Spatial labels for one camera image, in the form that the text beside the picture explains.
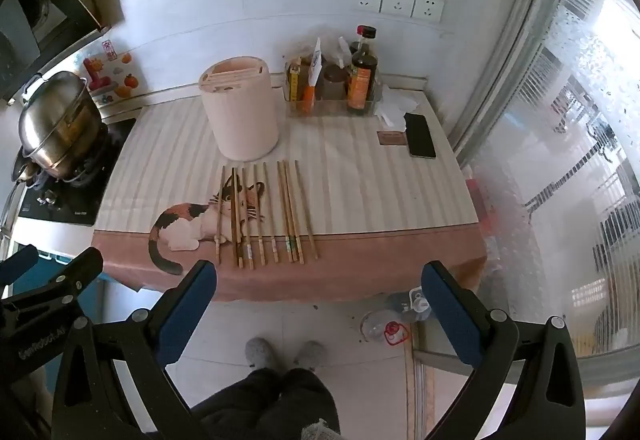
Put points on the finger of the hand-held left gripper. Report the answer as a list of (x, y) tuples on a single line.
[(65, 282), (20, 261)]

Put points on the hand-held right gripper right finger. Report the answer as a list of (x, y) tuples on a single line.
[(450, 315)]

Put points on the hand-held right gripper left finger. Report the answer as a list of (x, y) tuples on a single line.
[(186, 315)]

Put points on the row of chopsticks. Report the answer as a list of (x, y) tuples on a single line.
[(287, 210)]

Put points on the pink utensil holder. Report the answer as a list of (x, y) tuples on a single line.
[(240, 114)]

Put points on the clear plastic bottle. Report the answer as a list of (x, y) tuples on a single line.
[(385, 320)]

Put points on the black gas stove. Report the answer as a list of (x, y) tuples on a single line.
[(75, 200)]

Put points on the grey left slipper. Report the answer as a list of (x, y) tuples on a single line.
[(260, 352)]

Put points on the grey slipper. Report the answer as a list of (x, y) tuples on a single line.
[(310, 354), (260, 352)]

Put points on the grey right slipper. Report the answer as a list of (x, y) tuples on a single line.
[(310, 354)]

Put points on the person's dark trousers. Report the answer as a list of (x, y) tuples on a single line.
[(280, 405)]

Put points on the steel pot with lid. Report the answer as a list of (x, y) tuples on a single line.
[(60, 124)]

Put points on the striped cat print tablecloth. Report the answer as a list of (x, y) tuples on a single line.
[(360, 190)]

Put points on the black smartphone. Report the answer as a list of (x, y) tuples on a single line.
[(420, 135)]

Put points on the small brown card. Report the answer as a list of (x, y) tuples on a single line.
[(391, 138)]

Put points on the white crumpled tissue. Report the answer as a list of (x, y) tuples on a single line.
[(392, 112)]

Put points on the frosted glass sliding door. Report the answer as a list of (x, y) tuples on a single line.
[(575, 144)]

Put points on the clear condiment rack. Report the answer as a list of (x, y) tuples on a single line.
[(330, 105)]

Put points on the dark sauce bottle orange label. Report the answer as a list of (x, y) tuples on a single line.
[(362, 79)]

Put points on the yellow seasoning box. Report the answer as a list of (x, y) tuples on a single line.
[(294, 82)]

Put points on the brown jar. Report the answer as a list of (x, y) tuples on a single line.
[(335, 82)]

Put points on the white and orange packet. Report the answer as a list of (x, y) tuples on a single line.
[(312, 79)]

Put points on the fruit wall sticker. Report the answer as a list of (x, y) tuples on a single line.
[(117, 69)]

